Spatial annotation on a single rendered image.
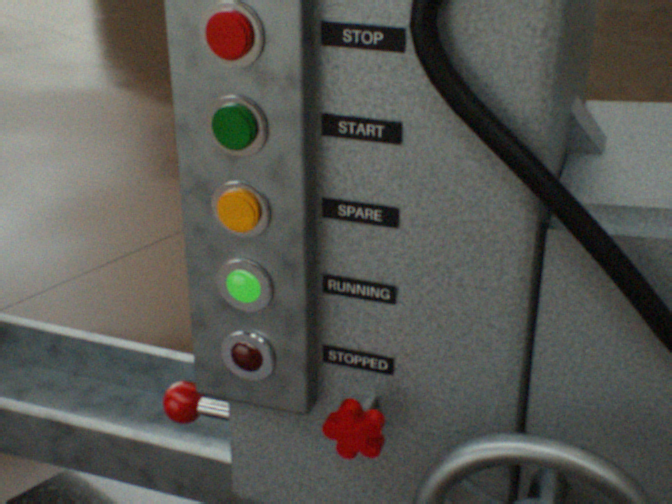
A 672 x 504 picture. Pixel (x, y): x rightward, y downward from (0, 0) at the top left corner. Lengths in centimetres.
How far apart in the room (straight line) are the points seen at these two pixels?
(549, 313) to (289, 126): 18
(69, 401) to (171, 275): 244
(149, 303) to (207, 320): 258
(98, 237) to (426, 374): 309
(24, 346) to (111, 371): 9
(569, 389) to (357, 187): 17
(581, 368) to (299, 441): 20
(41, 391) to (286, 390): 37
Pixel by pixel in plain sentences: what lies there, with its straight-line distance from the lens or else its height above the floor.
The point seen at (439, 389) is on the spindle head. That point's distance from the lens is 61.
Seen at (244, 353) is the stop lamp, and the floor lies 128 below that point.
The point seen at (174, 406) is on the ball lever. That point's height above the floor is 118.
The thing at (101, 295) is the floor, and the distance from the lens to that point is 328.
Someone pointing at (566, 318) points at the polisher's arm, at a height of 132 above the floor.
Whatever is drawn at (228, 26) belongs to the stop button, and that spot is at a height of 148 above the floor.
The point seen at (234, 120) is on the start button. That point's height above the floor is 143.
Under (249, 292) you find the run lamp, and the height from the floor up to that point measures 132.
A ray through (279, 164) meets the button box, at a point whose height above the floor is 141.
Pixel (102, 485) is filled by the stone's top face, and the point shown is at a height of 83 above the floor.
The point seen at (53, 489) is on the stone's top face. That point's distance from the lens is 124.
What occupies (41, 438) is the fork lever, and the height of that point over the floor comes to 110.
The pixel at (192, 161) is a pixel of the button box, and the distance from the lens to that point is 57.
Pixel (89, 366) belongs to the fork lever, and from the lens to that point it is 95.
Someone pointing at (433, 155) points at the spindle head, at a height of 142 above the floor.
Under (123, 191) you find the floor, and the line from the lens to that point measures 401.
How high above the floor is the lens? 162
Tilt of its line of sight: 28 degrees down
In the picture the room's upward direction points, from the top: straight up
